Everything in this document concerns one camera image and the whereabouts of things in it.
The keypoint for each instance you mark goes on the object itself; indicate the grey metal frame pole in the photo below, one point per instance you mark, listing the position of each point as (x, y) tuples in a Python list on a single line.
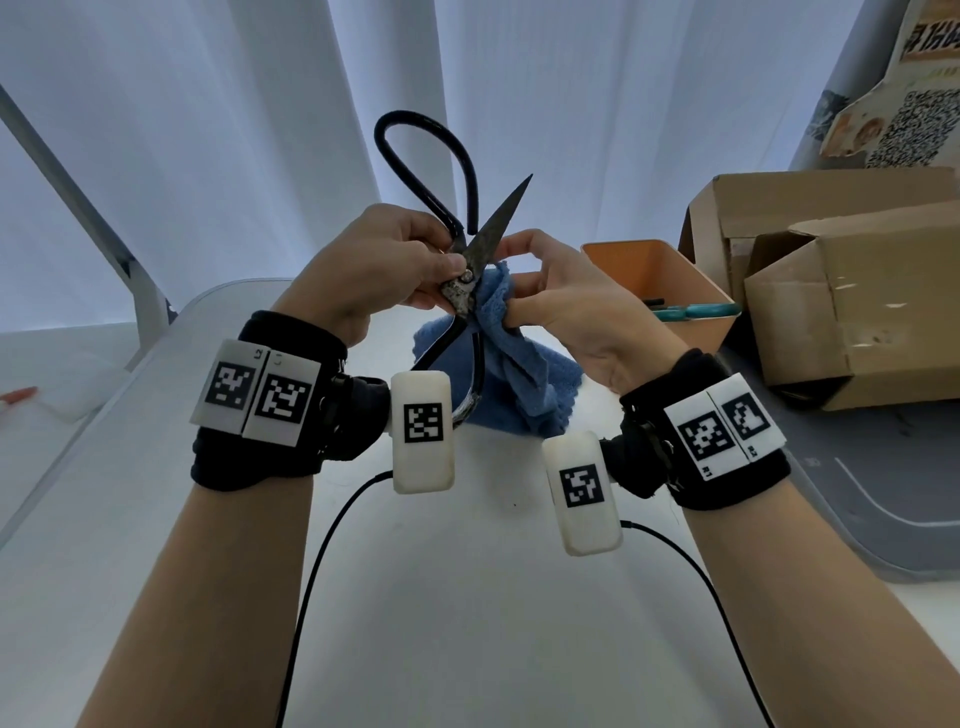
[(82, 202)]

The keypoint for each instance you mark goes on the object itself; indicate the person's left thumb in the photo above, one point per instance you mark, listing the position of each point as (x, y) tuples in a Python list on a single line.
[(442, 271)]

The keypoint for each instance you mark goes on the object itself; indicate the person's right forearm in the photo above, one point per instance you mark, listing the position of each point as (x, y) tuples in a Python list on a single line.
[(810, 622)]

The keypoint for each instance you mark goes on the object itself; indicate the white curtain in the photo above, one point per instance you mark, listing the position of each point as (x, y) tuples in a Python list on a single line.
[(225, 135)]

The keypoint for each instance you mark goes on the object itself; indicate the person's left hand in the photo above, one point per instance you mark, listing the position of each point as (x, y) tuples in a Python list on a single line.
[(360, 262)]

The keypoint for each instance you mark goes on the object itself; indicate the printed cardboard poster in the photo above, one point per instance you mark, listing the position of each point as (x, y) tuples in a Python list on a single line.
[(911, 112)]

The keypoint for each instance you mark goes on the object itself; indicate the grey plastic tray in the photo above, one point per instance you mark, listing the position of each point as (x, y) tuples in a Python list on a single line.
[(892, 480)]

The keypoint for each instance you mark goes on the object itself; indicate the blue cleaning cloth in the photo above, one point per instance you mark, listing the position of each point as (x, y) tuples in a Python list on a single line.
[(525, 382)]

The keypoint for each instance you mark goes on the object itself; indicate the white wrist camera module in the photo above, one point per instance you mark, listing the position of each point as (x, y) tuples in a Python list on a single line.
[(424, 461), (589, 525)]

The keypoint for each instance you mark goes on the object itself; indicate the person's left forearm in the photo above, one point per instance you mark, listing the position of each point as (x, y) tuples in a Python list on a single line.
[(202, 600)]

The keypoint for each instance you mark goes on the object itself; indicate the orange tipped pen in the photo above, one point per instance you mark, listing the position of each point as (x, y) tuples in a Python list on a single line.
[(16, 395)]

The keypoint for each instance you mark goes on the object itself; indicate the black wristband with marker tags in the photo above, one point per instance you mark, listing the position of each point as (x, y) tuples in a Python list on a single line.
[(292, 352), (675, 390)]

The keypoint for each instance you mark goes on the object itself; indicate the person's right hand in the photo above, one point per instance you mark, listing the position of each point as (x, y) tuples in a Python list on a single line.
[(600, 322)]

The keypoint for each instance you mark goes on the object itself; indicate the person's right thumb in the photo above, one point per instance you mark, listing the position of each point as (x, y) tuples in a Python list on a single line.
[(529, 283)]

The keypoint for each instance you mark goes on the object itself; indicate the large open cardboard box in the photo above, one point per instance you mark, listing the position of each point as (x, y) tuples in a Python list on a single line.
[(877, 300)]

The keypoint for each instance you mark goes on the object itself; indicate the orange plastic bin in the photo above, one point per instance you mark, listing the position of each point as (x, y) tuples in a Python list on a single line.
[(652, 274)]

